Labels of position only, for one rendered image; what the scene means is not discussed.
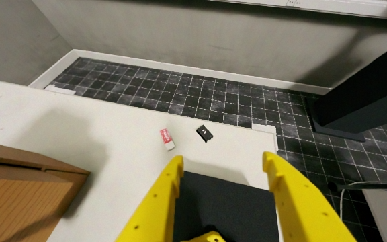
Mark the black 9v battery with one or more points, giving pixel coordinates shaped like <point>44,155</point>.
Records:
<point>205,134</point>

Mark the red and white eraser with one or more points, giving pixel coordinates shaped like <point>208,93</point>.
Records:
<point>167,139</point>

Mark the brown wooden chest of drawers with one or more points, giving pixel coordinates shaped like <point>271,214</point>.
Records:
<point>38,161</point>

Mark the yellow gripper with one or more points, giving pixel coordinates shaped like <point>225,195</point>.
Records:
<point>303,212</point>

